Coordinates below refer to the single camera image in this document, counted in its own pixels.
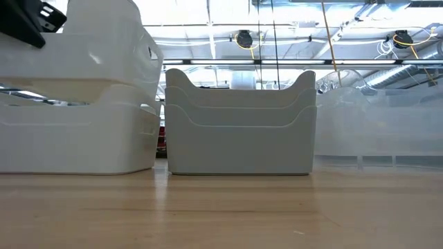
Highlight yellow reel cable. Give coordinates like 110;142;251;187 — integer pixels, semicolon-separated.
392;26;437;86

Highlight black ceiling cable reel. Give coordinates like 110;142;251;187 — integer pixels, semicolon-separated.
236;30;254;49
393;30;415;49

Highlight red object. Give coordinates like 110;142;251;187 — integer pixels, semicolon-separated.
158;126;168;158

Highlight white coiled cable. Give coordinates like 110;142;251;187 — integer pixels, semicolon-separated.
375;39;396;60

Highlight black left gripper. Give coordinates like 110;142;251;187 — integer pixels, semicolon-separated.
0;0;68;49

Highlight grey plastic basket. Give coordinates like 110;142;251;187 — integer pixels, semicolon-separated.
165;67;316;109
164;103;318;176
164;85;318;128

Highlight yellow hanging cable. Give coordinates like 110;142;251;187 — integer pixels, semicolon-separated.
320;0;343;87

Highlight black hanging cable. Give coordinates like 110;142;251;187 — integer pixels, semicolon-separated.
269;0;282;90

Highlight silver ventilation duct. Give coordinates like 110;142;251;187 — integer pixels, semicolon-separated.
359;51;443;91

